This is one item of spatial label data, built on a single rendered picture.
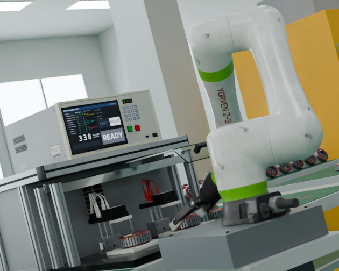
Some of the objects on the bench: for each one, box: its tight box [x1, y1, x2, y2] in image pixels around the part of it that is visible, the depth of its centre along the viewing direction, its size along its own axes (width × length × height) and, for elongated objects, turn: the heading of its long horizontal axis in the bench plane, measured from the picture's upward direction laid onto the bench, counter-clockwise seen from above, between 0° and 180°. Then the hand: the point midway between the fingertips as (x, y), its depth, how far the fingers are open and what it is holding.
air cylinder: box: [96, 233, 121, 255], centre depth 238 cm, size 5×8×6 cm
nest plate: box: [106, 238, 159, 256], centre depth 227 cm, size 15×15×1 cm
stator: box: [169, 214, 201, 231], centre depth 244 cm, size 11×11×4 cm
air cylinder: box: [146, 217, 171, 237], centre depth 254 cm, size 5×8×6 cm
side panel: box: [0, 184, 49, 271], centre depth 243 cm, size 28×3×32 cm, turn 143°
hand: (185, 221), depth 243 cm, fingers closed on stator, 11 cm apart
